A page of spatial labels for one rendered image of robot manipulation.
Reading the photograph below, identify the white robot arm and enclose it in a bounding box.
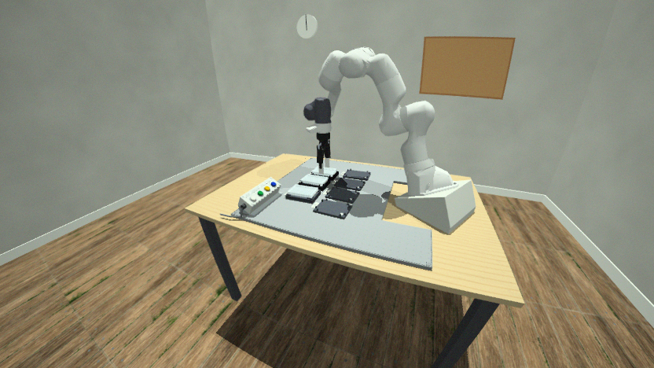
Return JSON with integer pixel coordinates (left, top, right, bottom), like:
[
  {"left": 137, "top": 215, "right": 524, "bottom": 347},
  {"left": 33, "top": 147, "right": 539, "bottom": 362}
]
[{"left": 303, "top": 47, "right": 459, "bottom": 196}]

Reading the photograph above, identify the white button panel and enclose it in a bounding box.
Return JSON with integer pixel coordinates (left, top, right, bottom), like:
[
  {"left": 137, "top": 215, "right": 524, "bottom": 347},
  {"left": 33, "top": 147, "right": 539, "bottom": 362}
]
[{"left": 220, "top": 177, "right": 282, "bottom": 218}]

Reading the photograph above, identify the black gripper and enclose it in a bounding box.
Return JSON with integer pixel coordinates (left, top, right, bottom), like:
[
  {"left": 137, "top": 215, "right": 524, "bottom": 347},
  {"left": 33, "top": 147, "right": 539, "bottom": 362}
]
[{"left": 317, "top": 133, "right": 331, "bottom": 175}]

